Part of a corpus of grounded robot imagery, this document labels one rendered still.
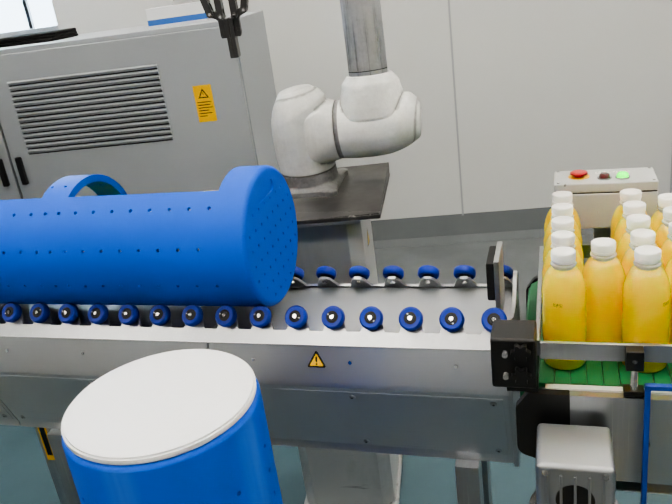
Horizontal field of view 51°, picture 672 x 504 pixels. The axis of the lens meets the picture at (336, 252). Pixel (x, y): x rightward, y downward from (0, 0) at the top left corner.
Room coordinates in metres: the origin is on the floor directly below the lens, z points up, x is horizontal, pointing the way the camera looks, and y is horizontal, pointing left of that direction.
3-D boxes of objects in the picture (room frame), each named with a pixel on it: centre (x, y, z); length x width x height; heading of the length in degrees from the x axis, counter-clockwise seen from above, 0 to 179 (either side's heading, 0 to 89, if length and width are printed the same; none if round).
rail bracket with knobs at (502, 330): (1.01, -0.27, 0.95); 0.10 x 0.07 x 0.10; 161
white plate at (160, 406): (0.89, 0.28, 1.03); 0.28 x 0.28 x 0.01
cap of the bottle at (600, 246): (1.06, -0.44, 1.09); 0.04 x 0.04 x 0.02
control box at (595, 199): (1.42, -0.58, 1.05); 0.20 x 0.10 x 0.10; 71
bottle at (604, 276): (1.06, -0.44, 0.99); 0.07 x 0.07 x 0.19
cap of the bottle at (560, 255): (1.05, -0.36, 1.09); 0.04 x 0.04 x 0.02
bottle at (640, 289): (1.01, -0.48, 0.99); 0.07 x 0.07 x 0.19
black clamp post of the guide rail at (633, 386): (0.93, -0.43, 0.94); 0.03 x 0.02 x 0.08; 71
